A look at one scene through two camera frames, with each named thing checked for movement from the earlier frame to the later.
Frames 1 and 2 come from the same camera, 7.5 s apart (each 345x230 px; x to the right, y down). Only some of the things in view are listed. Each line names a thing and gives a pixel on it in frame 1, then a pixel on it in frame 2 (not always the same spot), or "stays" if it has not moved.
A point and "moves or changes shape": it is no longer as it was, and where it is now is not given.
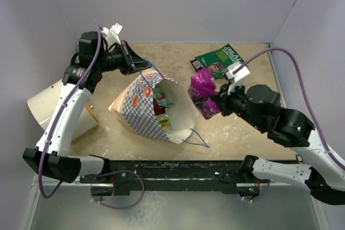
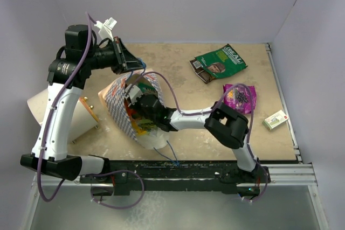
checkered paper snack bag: (134, 108) moves or changes shape
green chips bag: (219, 60) stays
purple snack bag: (202, 87) moves or changes shape
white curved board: (42, 104) stays
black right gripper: (223, 98) → (135, 106)
